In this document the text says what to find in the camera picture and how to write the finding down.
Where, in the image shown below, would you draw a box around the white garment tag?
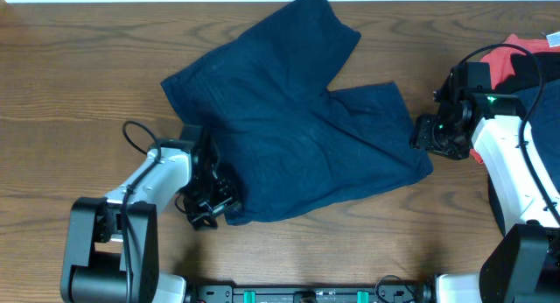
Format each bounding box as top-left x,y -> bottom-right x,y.
546,32 -> 560,47

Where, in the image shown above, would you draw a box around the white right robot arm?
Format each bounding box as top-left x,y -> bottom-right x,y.
409,62 -> 559,303

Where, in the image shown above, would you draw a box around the black garment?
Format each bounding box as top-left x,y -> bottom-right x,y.
494,53 -> 559,95

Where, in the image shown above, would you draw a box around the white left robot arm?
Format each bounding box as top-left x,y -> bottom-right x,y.
60,139 -> 241,302

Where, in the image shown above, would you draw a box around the red garment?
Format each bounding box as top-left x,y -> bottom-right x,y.
470,33 -> 560,165

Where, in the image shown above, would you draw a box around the blue folded garment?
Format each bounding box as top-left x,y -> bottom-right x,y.
529,80 -> 559,190

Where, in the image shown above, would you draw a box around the dark blue shorts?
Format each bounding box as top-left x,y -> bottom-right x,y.
162,0 -> 433,225

